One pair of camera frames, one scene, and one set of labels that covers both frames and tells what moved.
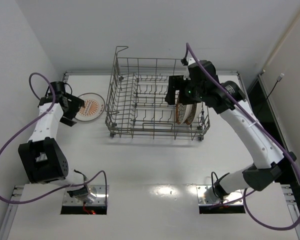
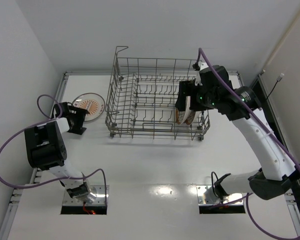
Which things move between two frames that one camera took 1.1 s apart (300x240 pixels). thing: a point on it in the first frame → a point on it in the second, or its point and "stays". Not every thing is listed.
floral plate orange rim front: [182, 112] stays
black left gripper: [71, 108] → [75, 117]
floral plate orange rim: [196, 109] stays
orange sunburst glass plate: [94, 105] stays
